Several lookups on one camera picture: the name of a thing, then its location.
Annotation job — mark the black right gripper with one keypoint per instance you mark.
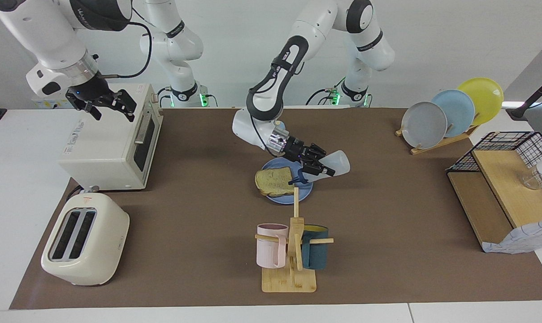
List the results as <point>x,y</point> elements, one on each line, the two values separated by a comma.
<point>91,92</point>

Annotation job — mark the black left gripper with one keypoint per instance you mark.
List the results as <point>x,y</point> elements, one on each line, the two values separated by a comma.
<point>300,150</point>

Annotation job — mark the white seasoning bottle blue cap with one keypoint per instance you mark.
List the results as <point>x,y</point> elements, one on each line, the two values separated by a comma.
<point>338,162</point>

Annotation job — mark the toast bread slice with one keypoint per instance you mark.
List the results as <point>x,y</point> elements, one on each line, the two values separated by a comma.
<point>275,181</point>

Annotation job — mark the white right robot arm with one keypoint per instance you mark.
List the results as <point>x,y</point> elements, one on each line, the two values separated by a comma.
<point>37,31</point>

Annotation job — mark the blue dinner plate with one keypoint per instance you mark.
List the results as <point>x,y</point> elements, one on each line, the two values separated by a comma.
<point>304,190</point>

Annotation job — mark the grey-blue plate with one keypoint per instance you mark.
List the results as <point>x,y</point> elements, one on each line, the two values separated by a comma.
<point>423,125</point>

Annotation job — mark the wooden plate rack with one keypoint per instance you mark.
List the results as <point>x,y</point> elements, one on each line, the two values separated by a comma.
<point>436,144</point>

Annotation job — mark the light blue plate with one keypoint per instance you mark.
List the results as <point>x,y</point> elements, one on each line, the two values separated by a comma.
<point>459,110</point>

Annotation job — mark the yellow plate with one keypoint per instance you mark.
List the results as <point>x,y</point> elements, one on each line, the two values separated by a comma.
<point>486,96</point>

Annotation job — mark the white toaster oven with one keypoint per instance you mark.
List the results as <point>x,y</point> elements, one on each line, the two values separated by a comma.
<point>105,143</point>

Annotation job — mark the small blue call bell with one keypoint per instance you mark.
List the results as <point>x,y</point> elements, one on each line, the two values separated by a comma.
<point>282,127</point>

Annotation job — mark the white background box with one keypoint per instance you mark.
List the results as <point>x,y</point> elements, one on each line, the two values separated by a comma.
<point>44,104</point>

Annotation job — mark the teal mug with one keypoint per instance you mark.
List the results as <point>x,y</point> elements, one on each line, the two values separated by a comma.
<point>318,255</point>

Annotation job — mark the pink mug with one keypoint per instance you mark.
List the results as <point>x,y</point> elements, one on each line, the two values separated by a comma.
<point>270,251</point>

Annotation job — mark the wooden mug tree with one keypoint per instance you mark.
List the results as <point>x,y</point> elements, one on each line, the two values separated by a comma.
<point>288,282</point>

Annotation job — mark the cream pop-up toaster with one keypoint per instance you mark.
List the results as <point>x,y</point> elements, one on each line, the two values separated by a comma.
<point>105,242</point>

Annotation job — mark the brown table mat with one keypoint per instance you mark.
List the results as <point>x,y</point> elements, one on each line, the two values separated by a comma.
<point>199,233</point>

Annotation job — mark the black stand pole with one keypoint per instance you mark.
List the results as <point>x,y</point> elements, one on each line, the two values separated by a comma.
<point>519,112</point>

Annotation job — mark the clear glass cup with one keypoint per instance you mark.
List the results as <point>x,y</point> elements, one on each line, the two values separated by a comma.
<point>531,181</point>

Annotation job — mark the blue white patterned cloth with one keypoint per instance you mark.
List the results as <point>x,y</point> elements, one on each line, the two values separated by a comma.
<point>522,237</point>

